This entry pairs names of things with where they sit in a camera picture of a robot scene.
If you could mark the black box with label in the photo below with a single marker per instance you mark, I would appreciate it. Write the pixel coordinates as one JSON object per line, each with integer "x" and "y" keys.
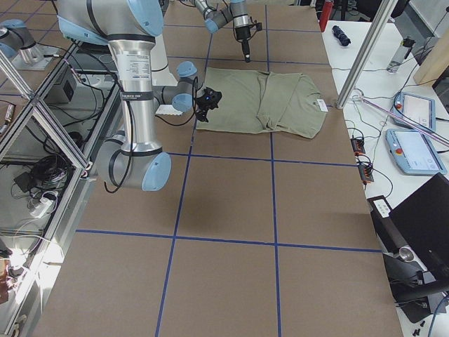
{"x": 380, "y": 210}

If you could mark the far blue teach pendant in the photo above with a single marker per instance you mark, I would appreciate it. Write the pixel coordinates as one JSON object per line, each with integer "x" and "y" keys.
{"x": 415, "y": 109}

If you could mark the aluminium frame post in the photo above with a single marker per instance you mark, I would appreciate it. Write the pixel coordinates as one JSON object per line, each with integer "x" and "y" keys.
{"x": 375, "y": 30}

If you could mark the red cylinder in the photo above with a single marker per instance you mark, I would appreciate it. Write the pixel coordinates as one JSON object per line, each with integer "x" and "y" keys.
{"x": 325, "y": 14}

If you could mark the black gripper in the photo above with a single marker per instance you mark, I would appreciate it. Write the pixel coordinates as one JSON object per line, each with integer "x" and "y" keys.
{"x": 242, "y": 34}
{"x": 202, "y": 100}

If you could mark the orange circuit board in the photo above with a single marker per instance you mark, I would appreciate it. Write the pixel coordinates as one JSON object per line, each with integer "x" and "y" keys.
{"x": 358, "y": 146}

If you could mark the olive green long-sleeve shirt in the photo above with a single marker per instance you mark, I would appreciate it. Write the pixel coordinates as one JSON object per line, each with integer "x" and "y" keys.
{"x": 262, "y": 102}

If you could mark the white paper garment tag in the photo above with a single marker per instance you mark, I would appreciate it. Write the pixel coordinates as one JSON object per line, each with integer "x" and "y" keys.
{"x": 322, "y": 105}

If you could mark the clear water bottle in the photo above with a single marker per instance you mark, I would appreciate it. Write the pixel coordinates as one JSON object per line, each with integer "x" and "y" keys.
{"x": 401, "y": 54}

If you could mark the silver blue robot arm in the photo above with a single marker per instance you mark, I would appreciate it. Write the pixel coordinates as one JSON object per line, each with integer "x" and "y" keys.
{"x": 234, "y": 12}
{"x": 132, "y": 31}

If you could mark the black camera stand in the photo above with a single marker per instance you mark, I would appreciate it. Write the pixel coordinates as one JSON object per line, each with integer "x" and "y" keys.
{"x": 417, "y": 292}

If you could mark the dark folded umbrella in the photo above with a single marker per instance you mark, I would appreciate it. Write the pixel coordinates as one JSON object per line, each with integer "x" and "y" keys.
{"x": 338, "y": 33}

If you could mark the aluminium frame rack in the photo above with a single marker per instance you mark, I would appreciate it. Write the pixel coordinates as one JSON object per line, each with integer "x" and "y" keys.
{"x": 61, "y": 114}

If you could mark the pink grabber stick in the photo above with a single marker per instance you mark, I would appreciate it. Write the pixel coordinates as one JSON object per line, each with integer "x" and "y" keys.
{"x": 423, "y": 130}

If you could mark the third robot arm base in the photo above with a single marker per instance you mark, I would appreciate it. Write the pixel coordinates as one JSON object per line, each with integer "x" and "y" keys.
{"x": 20, "y": 47}

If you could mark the blue teach pendant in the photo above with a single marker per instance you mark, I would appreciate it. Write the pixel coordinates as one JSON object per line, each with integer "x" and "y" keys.
{"x": 414, "y": 153}
{"x": 415, "y": 109}

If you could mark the near blue teach pendant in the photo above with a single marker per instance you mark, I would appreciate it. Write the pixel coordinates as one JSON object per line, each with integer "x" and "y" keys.
{"x": 414, "y": 153}

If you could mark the white power strip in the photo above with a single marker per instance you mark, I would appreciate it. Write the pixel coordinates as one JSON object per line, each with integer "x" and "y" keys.
{"x": 43, "y": 208}

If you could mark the black laptop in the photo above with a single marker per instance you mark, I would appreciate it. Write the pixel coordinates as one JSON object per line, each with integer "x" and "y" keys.
{"x": 422, "y": 220}

